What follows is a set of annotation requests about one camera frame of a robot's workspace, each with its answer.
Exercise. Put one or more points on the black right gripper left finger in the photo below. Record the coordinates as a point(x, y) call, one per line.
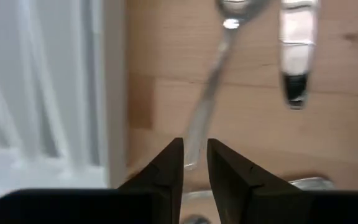
point(154, 202)

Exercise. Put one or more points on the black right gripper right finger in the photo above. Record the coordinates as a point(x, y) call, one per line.
point(259, 202)

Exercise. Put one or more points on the silver spoon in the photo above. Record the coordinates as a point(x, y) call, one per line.
point(211, 84)

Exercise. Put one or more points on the white plastic cutlery tray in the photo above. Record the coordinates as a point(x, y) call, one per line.
point(42, 93)

